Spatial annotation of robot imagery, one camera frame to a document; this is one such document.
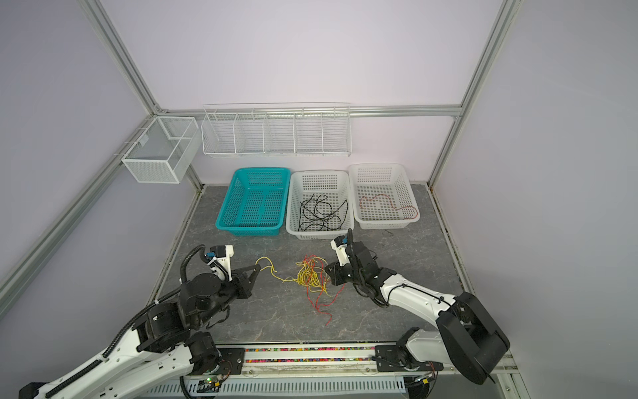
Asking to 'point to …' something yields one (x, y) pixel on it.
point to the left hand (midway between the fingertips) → (260, 271)
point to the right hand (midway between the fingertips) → (327, 270)
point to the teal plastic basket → (256, 202)
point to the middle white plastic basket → (320, 204)
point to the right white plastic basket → (383, 196)
